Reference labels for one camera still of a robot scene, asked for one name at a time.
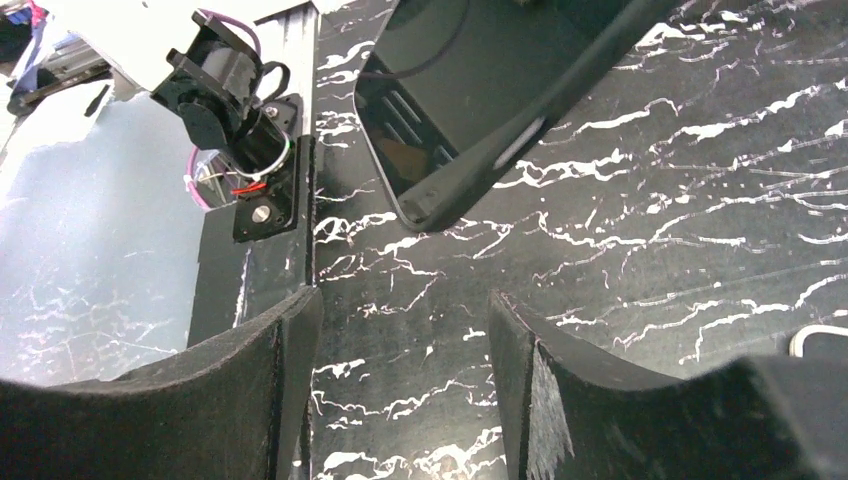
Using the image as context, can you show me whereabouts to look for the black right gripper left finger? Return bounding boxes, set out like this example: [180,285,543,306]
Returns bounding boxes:
[1,286,323,479]

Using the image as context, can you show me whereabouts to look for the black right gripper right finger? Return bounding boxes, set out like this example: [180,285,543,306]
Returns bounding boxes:
[488,291,847,479]

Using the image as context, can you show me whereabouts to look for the black phone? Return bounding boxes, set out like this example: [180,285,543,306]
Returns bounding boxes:
[354,0,673,233]

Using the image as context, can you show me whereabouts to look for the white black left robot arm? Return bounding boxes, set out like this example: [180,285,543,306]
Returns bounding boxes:
[40,1,318,179]

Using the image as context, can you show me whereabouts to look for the phone in pink case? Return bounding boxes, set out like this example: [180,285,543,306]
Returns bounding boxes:
[789,325,847,361]

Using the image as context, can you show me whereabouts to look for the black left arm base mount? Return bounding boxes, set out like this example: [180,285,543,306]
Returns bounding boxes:
[233,94,304,243]

